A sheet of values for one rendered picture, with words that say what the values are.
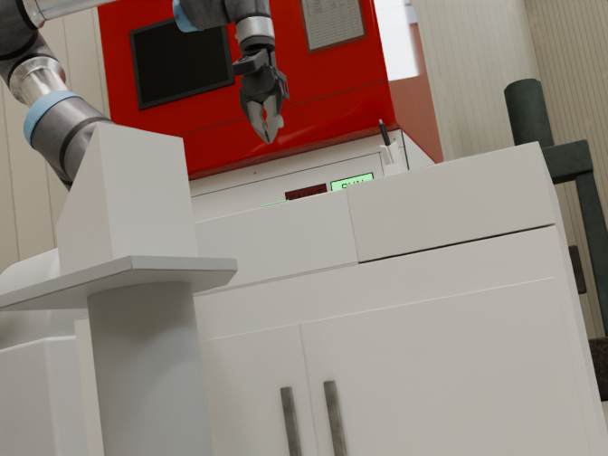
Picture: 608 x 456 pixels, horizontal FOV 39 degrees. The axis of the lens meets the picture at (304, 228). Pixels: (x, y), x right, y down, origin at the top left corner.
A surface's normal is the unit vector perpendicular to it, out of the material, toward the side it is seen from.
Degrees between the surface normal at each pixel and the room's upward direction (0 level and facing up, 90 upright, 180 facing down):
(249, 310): 90
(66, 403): 90
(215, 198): 90
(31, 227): 90
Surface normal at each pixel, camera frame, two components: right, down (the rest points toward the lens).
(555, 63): -0.59, -0.05
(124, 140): 0.80, -0.22
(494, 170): -0.33, -0.11
